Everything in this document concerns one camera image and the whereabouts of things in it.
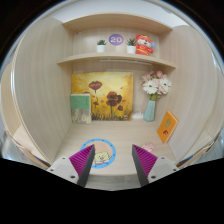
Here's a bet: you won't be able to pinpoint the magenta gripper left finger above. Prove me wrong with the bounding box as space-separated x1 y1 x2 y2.
46 144 96 188

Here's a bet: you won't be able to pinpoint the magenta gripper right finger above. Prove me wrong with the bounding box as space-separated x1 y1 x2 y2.
131 144 180 187

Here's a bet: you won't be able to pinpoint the round blue cartoon mouse pad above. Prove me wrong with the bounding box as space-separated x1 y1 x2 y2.
81 138 116 169

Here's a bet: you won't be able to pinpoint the orange book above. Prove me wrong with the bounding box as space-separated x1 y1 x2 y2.
157 111 179 143

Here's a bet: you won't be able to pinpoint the white power adapter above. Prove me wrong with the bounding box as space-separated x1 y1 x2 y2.
132 112 143 119

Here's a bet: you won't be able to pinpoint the light blue vase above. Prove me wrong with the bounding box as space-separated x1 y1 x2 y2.
143 100 155 122

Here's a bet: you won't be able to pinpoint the green book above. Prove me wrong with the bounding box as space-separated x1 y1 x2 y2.
70 93 91 124

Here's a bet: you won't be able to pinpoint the yellow poppy painting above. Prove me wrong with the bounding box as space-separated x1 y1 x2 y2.
72 72 133 121

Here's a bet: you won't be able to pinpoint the pink and white flowers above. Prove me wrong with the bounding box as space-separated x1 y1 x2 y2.
141 71 171 101

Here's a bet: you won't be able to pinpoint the light wood desk hutch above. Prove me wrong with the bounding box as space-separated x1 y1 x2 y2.
0 12 224 177

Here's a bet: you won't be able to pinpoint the red plush toy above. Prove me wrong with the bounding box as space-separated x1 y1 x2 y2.
135 34 156 56

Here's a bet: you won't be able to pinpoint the right small potted plant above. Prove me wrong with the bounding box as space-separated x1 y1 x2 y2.
126 38 136 54

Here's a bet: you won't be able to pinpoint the small potted plant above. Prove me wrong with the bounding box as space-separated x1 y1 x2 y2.
126 38 136 54
97 40 106 53

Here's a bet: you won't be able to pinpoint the left small potted plant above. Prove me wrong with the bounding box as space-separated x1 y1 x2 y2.
97 40 106 53

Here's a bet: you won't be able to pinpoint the purple round number sign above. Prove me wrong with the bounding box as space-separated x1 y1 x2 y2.
109 34 124 46

